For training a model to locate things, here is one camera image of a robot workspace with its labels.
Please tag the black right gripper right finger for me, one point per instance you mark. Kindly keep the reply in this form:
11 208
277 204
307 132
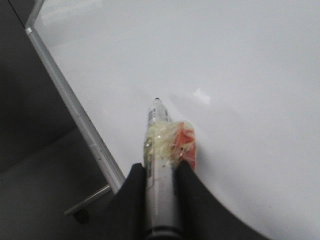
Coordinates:
203 216

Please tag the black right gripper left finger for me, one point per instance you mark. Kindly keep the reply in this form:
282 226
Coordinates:
123 217

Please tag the white black whiteboard marker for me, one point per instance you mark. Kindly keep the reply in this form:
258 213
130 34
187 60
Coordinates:
167 143

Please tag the grey metal stand leg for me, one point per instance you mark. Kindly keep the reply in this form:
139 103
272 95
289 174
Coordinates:
88 200

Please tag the white whiteboard with aluminium frame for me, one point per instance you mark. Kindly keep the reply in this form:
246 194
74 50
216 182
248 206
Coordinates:
244 73

